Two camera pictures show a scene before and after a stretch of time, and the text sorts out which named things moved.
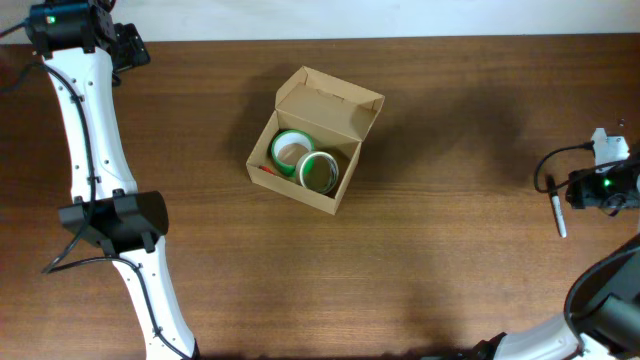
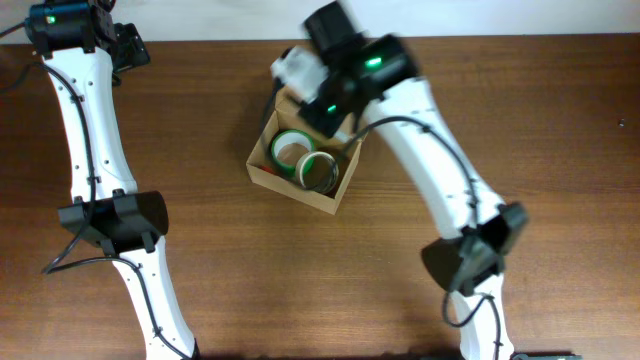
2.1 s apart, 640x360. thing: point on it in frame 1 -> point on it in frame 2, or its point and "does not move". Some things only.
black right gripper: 583,193 -> 331,120
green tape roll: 288,146 does not move
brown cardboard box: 310,148 does not move
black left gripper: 133,49 does not move
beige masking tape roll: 316,171 does not move
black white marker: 557,203 -> 342,136
